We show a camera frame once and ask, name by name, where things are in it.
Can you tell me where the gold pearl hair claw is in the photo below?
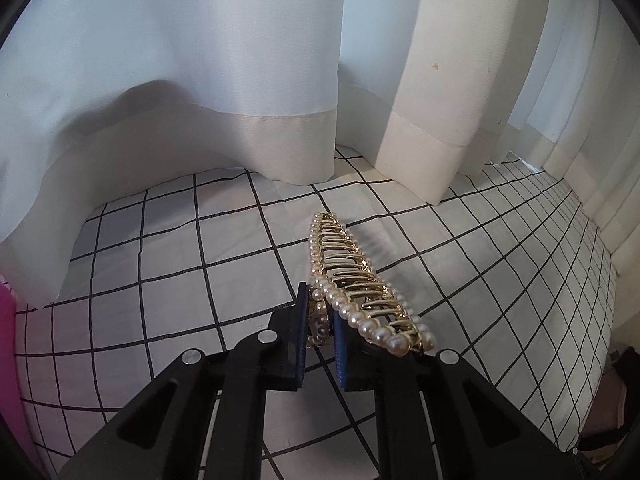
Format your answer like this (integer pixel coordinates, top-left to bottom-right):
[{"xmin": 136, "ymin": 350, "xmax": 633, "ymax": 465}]
[{"xmin": 308, "ymin": 212, "xmax": 436, "ymax": 358}]

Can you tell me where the white sheer curtain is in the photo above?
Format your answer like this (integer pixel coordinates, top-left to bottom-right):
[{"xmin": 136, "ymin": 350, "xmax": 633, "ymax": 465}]
[{"xmin": 1, "ymin": 0, "xmax": 639, "ymax": 307}]

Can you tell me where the black white grid cloth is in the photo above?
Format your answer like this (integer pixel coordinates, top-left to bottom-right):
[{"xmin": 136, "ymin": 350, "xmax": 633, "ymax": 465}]
[{"xmin": 15, "ymin": 147, "xmax": 616, "ymax": 478}]

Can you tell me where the pink plastic basin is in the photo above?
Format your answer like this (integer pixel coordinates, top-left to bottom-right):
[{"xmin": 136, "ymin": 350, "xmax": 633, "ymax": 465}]
[{"xmin": 1, "ymin": 278, "xmax": 47, "ymax": 479}]

